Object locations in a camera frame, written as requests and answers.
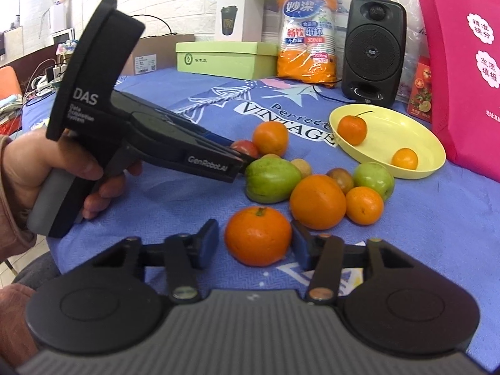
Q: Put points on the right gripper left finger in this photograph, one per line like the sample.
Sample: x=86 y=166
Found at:
x=180 y=256

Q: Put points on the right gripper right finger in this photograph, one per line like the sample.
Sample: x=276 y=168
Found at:
x=327 y=255

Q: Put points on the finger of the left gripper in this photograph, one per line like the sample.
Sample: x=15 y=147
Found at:
x=246 y=159
x=197 y=130

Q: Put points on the tall orange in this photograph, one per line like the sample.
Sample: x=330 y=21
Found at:
x=271 y=138

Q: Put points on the large green guava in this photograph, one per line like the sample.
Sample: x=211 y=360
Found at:
x=271 y=180

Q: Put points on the large orange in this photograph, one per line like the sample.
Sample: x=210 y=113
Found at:
x=318 y=202

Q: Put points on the small orange tangerine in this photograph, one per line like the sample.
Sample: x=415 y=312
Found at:
x=365 y=206

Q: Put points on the orange mandarin short stem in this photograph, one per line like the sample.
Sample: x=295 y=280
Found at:
x=258 y=236

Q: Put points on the dark red-green plum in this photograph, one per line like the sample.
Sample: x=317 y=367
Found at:
x=342 y=177

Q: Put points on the round green apple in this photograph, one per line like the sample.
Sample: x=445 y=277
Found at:
x=376 y=177

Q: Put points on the orange mandarin with long stem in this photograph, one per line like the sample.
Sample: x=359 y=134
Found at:
x=353 y=128

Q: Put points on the small yellow-orange citrus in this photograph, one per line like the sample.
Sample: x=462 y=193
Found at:
x=405 y=158

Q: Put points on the left forearm brown sleeve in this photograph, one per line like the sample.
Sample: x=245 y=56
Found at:
x=15 y=236

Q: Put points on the person's left hand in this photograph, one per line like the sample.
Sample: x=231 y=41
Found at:
x=30 y=158

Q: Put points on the brown cardboard box left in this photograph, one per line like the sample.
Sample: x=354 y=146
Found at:
x=154 y=53

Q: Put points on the light green shoe box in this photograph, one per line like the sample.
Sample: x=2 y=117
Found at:
x=238 y=60

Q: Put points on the white coffee cup box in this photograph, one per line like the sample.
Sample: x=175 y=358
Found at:
x=239 y=21

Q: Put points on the orange paper cup package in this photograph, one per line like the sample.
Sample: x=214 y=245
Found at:
x=307 y=41

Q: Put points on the yellow plastic plate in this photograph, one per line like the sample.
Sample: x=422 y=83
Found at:
x=389 y=131

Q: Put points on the black speaker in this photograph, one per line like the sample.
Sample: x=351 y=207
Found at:
x=374 y=51

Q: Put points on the red tomato cracker box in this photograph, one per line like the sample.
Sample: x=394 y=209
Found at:
x=420 y=101

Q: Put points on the pink nonwoven tote bag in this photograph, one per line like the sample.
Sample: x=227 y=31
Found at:
x=463 y=43

